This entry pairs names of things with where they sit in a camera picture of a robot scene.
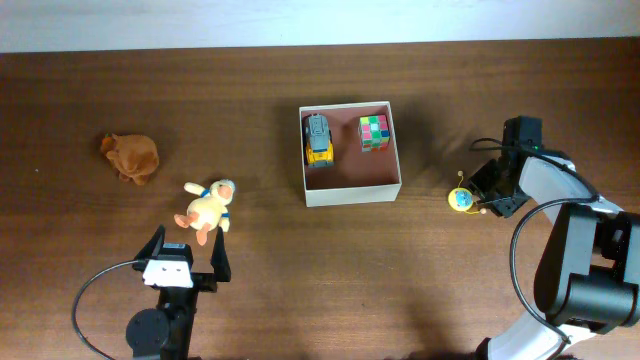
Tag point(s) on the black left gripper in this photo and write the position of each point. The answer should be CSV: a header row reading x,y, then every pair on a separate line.
x,y
222,269

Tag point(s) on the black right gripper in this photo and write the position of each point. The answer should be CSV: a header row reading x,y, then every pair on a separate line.
x,y
478,180

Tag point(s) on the yellow wooden rattle drum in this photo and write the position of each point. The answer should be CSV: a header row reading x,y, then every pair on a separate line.
x,y
460,199

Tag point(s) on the multicoloured puzzle cube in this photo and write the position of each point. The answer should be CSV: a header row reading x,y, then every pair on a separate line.
x,y
374,133

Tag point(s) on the yellow grey toy truck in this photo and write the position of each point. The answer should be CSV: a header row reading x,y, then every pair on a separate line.
x,y
319,151

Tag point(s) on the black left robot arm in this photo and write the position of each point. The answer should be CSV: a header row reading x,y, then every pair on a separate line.
x,y
164,331

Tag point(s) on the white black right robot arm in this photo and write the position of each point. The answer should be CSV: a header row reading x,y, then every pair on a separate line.
x,y
587,280

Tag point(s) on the yellow plush duck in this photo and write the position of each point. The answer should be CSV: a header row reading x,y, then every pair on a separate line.
x,y
208,210

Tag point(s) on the brown plush toy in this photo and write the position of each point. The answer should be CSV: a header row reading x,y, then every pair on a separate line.
x,y
133,157

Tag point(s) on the white cardboard box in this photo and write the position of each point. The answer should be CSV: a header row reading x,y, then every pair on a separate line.
x,y
356,177

